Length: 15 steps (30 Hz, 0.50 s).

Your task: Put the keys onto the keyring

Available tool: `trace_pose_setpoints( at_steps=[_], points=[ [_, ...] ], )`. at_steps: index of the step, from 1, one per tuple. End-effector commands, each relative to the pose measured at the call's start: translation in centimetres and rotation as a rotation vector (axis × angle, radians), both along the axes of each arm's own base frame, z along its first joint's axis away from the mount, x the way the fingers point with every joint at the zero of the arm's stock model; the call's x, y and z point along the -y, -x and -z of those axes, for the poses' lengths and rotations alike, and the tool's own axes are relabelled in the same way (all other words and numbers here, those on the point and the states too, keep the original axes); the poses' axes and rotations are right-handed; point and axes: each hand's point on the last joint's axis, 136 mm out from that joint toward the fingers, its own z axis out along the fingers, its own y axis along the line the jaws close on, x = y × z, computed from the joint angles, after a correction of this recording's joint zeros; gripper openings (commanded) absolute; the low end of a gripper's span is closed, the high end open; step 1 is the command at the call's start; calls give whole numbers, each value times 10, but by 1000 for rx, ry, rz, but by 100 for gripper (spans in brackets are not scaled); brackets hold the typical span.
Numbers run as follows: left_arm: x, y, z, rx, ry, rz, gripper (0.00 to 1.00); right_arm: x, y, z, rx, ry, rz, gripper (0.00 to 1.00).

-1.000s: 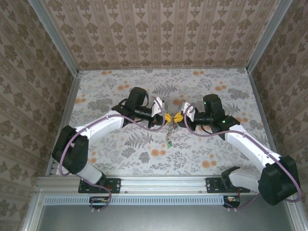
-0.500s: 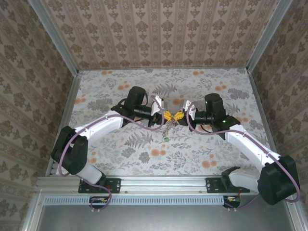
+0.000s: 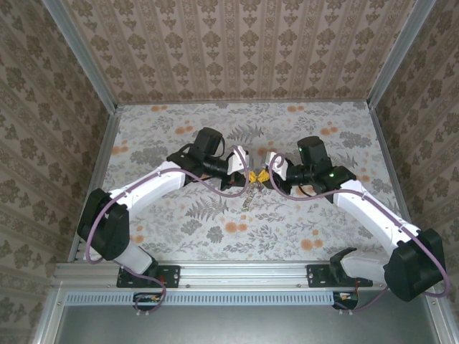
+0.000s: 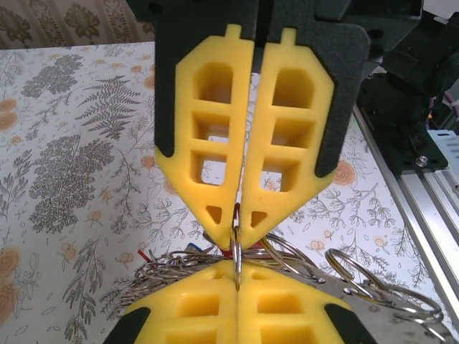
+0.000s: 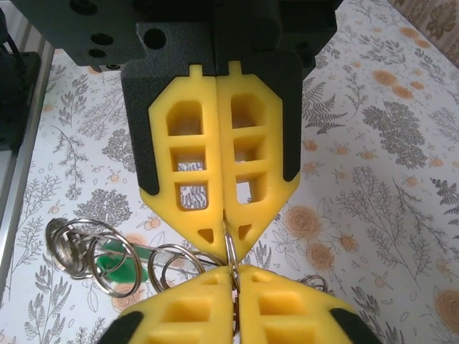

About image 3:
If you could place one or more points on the aluminium frame post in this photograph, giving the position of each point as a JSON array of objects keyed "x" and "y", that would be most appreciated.
[
  {"x": 398, "y": 53},
  {"x": 82, "y": 57}
]

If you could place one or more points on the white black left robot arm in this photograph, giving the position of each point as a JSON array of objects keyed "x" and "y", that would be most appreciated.
[{"x": 154, "y": 182}]

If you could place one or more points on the aluminium front mounting rail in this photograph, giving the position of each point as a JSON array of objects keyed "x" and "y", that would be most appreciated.
[{"x": 244, "y": 274}]

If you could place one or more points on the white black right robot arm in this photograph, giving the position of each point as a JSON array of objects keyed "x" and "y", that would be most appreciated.
[{"x": 365, "y": 208}]

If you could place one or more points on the floral patterned table cover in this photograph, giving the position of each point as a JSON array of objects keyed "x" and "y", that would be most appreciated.
[{"x": 251, "y": 243}]

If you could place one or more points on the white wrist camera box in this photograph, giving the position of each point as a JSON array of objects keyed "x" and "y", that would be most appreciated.
[
  {"x": 236, "y": 165},
  {"x": 270, "y": 156}
]

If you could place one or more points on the aluminium side table rail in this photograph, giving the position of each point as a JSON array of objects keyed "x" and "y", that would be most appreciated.
[
  {"x": 385, "y": 150},
  {"x": 106, "y": 150}
]

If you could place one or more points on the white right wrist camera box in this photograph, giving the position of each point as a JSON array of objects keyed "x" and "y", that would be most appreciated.
[{"x": 270, "y": 156}]

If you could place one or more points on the grey sheet metal panel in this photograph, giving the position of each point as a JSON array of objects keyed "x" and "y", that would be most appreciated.
[{"x": 244, "y": 326}]

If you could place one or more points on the black connector board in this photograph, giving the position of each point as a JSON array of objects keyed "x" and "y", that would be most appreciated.
[
  {"x": 346, "y": 299},
  {"x": 145, "y": 298}
]

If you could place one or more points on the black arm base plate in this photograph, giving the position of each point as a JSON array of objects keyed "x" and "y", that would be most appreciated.
[
  {"x": 172, "y": 276},
  {"x": 317, "y": 276}
]

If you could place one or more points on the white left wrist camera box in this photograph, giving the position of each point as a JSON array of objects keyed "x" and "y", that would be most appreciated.
[{"x": 236, "y": 165}]

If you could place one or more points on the aluminium back table rail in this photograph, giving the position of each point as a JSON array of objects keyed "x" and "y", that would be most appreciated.
[{"x": 244, "y": 103}]

